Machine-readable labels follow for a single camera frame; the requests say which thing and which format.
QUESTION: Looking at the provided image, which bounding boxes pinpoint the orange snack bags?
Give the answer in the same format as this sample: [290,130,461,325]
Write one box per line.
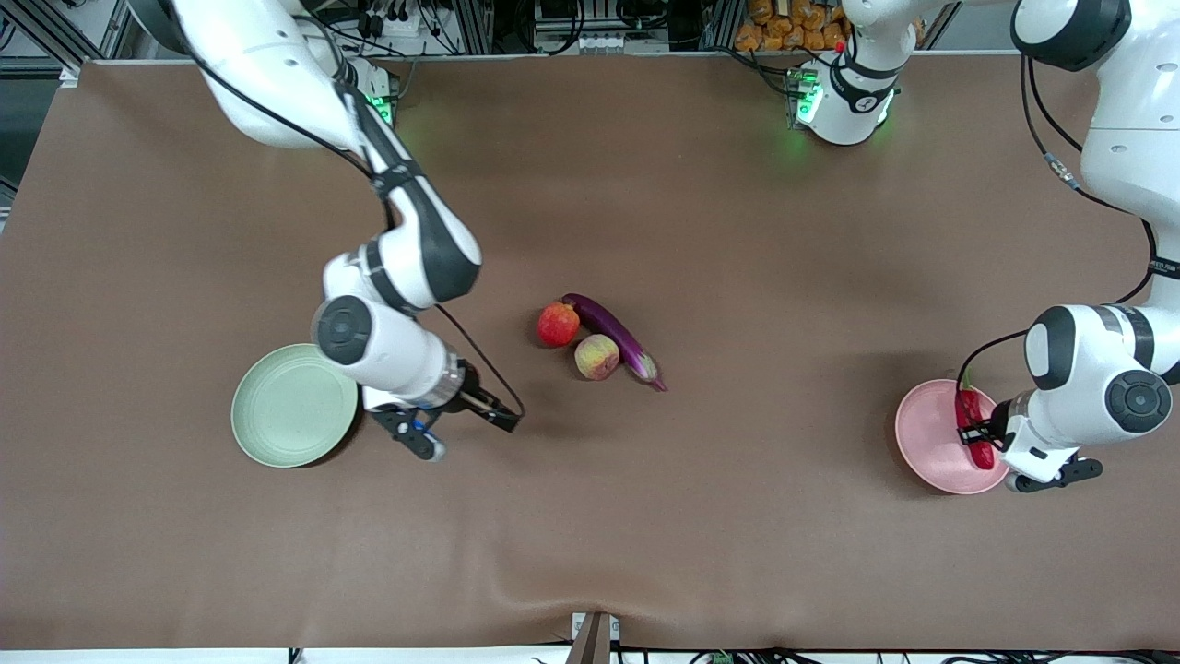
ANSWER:
[735,0,854,53]

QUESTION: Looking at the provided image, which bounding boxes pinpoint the pink round plate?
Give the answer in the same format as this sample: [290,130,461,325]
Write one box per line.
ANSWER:
[895,379,1013,496]

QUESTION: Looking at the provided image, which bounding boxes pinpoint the red chili pepper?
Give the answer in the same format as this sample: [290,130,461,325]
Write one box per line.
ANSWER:
[954,369,998,471]

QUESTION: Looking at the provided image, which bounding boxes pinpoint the yellow pink peach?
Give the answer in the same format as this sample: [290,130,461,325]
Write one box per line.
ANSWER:
[574,334,621,382]

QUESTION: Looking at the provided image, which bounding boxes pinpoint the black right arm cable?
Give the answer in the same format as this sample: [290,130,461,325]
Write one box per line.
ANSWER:
[171,0,528,434]

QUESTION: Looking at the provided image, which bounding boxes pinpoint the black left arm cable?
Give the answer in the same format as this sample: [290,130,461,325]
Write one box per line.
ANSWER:
[959,51,1161,388]

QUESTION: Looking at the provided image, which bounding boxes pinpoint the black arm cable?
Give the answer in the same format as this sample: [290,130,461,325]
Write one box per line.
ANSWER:
[171,0,528,434]
[959,51,1161,388]

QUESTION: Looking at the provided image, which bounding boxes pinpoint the white power strip with plugs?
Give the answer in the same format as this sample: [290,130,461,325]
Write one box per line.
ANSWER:
[358,0,434,38]

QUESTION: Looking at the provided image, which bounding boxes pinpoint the red pomegranate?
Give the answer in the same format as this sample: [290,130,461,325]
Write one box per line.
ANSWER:
[537,302,582,349]

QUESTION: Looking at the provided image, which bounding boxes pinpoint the brown post with white brackets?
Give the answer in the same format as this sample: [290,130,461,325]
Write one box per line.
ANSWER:
[572,611,620,664]

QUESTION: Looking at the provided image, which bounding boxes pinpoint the green round plate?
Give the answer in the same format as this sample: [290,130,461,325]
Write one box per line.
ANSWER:
[230,343,359,468]

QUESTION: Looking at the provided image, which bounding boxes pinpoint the long purple eggplant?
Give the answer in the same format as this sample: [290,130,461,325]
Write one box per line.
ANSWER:
[561,293,668,393]

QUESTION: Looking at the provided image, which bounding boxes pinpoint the brown table cloth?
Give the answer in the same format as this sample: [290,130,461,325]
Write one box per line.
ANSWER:
[0,51,1180,651]

